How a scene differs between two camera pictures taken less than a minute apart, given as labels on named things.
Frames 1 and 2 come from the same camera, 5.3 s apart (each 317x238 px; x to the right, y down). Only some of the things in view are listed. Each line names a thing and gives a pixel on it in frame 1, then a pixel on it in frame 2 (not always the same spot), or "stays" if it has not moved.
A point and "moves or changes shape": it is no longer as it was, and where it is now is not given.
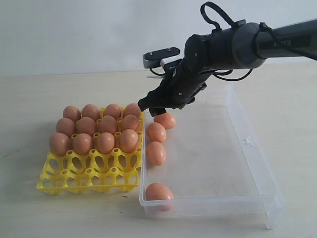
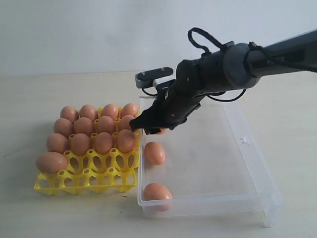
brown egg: x=108 y=124 stays
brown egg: x=167 y=119 moves or changes shape
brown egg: x=72 y=112 stays
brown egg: x=130 y=122 stays
